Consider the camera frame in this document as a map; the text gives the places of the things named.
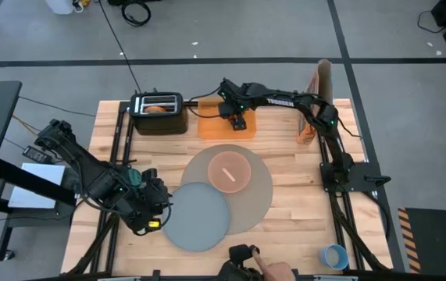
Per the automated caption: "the light blue cup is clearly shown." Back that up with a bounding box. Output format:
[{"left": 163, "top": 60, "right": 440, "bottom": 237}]
[{"left": 318, "top": 244, "right": 350, "bottom": 272}]

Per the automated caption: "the person's hand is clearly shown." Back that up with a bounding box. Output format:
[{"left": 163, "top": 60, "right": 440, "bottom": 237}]
[{"left": 250, "top": 249, "right": 297, "bottom": 281}]

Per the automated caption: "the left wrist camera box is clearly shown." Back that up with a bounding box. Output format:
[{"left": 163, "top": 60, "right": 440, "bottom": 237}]
[{"left": 141, "top": 167, "right": 159, "bottom": 183}]

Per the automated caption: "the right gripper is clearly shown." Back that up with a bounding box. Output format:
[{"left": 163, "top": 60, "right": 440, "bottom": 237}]
[{"left": 217, "top": 93, "right": 250, "bottom": 132}]

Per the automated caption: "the black aluminium frame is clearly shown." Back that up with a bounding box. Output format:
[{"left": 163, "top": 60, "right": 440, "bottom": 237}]
[{"left": 66, "top": 99, "right": 395, "bottom": 281}]

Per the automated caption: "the white container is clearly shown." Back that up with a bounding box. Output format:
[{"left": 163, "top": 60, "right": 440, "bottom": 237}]
[{"left": 45, "top": 0, "right": 76, "bottom": 16}]

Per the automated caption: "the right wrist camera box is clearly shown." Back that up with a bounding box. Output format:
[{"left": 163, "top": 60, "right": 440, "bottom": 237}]
[{"left": 218, "top": 77, "right": 234, "bottom": 94}]

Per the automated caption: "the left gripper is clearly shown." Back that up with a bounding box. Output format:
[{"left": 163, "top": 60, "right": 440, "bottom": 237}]
[{"left": 131, "top": 178, "right": 173, "bottom": 236}]

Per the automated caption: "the black yellow-striped floor mat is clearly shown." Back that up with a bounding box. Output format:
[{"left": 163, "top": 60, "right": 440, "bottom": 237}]
[{"left": 397, "top": 206, "right": 446, "bottom": 275}]

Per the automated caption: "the coiled black cable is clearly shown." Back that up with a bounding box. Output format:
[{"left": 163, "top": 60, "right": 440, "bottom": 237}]
[{"left": 120, "top": 1, "right": 152, "bottom": 27}]

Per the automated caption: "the black toaster power cord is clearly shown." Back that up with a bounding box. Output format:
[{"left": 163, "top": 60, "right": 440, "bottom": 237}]
[{"left": 98, "top": 0, "right": 144, "bottom": 95}]

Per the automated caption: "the small pink plate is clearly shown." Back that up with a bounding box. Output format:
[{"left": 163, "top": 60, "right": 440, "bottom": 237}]
[{"left": 207, "top": 151, "right": 252, "bottom": 194}]

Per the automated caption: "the orange cutting board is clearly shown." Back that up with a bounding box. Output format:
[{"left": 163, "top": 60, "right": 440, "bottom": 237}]
[{"left": 197, "top": 96, "right": 258, "bottom": 141}]

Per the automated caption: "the grey round plate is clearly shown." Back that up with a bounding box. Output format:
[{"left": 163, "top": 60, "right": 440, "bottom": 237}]
[{"left": 162, "top": 181, "right": 232, "bottom": 252}]

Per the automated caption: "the tan round placemat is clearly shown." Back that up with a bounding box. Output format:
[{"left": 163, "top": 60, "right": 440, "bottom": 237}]
[{"left": 180, "top": 144, "right": 274, "bottom": 236}]

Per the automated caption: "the black power adapter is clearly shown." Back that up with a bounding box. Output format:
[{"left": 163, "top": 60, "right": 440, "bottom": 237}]
[{"left": 22, "top": 144, "right": 55, "bottom": 165}]

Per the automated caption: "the black two-slot toaster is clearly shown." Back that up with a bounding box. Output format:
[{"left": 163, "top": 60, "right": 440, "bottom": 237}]
[{"left": 128, "top": 91, "right": 190, "bottom": 137}]

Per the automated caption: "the white paper sheet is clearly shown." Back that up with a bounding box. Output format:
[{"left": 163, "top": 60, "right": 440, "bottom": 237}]
[{"left": 7, "top": 162, "right": 66, "bottom": 210}]

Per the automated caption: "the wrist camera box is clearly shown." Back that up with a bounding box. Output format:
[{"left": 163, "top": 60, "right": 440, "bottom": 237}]
[
  {"left": 218, "top": 77, "right": 234, "bottom": 94},
  {"left": 141, "top": 167, "right": 159, "bottom": 183}
]

